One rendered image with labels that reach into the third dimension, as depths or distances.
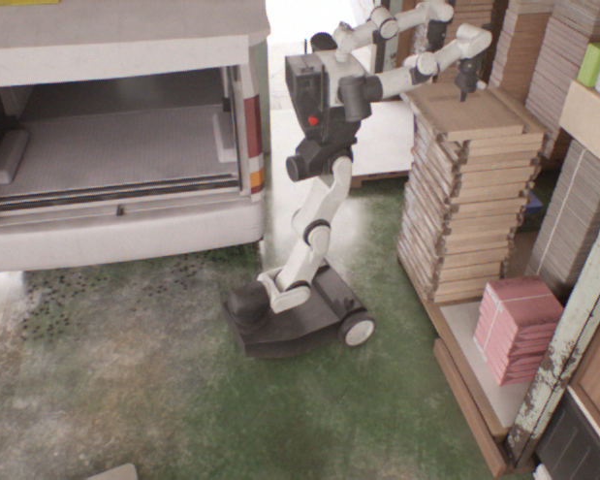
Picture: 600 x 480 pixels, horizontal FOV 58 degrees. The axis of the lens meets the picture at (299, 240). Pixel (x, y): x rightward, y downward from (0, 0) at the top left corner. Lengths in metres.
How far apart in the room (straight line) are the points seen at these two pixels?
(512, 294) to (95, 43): 1.95
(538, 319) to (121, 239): 1.96
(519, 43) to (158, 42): 3.40
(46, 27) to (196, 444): 1.77
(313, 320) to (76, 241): 1.23
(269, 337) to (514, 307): 1.10
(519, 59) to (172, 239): 2.85
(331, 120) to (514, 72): 2.54
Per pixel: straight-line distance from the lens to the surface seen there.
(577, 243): 2.62
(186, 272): 3.25
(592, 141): 2.52
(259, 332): 2.65
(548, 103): 4.39
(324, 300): 2.79
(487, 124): 2.44
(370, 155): 4.09
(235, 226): 2.83
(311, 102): 2.11
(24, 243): 2.95
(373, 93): 1.99
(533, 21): 4.40
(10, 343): 3.18
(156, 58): 1.35
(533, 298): 2.59
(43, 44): 1.36
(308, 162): 2.24
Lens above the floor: 2.16
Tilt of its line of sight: 39 degrees down
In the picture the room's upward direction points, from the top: straight up
